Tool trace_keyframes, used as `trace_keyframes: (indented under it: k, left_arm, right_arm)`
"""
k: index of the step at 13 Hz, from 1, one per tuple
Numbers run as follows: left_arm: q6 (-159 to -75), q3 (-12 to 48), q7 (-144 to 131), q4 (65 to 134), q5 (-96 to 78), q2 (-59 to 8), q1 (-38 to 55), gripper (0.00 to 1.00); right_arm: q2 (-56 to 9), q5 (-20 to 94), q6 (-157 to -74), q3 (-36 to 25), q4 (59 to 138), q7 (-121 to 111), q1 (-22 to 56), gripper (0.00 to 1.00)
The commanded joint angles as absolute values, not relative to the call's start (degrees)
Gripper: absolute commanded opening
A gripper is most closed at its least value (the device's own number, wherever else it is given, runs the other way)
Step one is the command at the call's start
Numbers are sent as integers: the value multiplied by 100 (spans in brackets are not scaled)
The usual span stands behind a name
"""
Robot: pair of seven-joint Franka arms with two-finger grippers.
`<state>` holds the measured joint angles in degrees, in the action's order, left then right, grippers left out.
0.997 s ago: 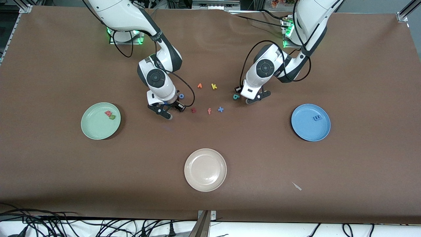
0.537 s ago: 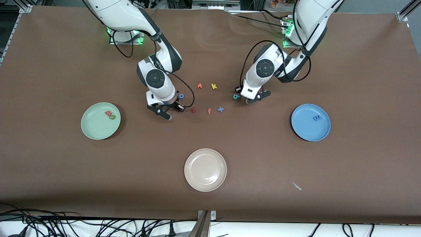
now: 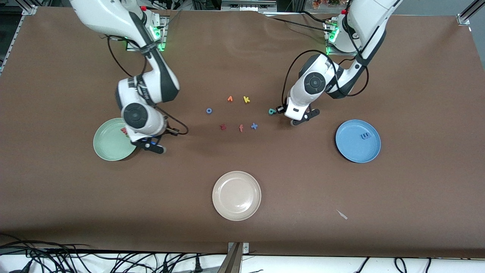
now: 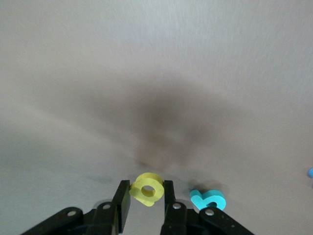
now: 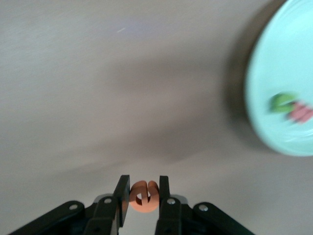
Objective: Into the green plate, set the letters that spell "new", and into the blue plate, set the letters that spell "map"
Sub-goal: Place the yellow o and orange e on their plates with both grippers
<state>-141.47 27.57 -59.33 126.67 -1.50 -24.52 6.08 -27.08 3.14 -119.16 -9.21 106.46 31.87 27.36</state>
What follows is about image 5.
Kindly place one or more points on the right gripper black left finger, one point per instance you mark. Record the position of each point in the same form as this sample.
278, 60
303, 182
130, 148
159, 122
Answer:
107, 213

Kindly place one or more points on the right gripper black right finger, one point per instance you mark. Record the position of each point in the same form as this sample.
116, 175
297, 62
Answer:
171, 215

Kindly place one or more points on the orange foam letter e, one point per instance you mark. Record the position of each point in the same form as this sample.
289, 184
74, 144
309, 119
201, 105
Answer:
146, 205

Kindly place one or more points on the green foam letter u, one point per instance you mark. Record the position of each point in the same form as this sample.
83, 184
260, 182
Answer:
281, 102

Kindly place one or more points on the pink foam letter w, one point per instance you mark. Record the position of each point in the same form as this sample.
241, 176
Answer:
302, 113

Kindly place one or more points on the brown table cover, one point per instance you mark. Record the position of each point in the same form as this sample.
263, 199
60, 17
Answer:
97, 73

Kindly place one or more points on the green plate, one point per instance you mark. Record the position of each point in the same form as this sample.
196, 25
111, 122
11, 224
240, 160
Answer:
281, 49

